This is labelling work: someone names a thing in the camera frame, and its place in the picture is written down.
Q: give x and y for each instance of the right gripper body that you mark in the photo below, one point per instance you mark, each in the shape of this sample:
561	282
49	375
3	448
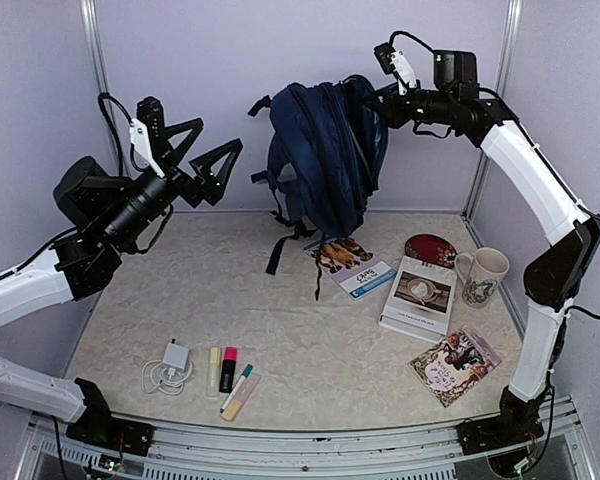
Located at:
439	106

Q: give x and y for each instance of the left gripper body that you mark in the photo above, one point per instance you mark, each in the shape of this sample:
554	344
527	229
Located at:
126	218

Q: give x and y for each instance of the navy blue backpack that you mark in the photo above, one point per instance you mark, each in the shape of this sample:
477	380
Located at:
325	156

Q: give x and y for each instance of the white charger with cable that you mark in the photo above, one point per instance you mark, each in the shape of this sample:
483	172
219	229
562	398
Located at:
169	374

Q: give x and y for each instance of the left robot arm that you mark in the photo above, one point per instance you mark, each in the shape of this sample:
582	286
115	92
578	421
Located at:
71	267

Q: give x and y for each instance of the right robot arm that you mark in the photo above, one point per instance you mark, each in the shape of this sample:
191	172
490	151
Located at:
552	280

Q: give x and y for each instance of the red patterned plate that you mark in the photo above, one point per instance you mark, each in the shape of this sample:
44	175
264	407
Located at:
431	249

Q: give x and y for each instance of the white patterned mug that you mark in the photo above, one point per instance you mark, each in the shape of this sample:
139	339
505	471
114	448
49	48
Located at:
481	274

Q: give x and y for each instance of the yellow highlighter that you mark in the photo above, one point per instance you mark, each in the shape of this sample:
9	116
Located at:
213	372

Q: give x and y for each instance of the dog cover book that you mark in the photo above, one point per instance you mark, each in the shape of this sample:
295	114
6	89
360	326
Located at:
355	269

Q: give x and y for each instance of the pink black highlighter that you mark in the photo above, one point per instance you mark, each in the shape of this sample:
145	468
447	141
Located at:
228	367

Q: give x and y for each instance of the teal white marker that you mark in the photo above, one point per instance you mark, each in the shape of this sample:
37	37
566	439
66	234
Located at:
244	375

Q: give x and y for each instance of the coffee cover white book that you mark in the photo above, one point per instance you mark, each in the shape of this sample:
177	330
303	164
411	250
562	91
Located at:
420	300

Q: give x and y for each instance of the orange pastel highlighter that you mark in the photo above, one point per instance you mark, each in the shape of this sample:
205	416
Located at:
241	397

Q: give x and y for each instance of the illustrated floral cover book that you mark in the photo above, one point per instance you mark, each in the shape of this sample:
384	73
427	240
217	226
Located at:
453	366

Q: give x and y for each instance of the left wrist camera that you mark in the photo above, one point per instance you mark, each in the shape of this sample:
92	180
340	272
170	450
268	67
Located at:
147	131

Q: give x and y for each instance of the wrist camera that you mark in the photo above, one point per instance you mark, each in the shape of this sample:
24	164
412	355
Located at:
393	62
147	131

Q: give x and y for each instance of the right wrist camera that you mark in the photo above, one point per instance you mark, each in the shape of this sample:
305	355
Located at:
393	62

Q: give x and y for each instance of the left aluminium frame post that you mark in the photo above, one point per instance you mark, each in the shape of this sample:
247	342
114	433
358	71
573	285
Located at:
114	114

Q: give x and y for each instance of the front aluminium rail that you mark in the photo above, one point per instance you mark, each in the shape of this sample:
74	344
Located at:
187	451

